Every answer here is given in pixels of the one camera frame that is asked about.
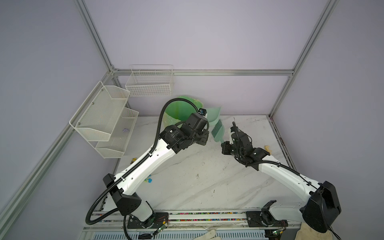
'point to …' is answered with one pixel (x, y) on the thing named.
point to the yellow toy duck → (267, 148)
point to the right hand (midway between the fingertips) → (220, 143)
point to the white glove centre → (210, 235)
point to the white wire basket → (150, 80)
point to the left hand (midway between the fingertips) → (201, 133)
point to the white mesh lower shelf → (115, 148)
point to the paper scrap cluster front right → (148, 180)
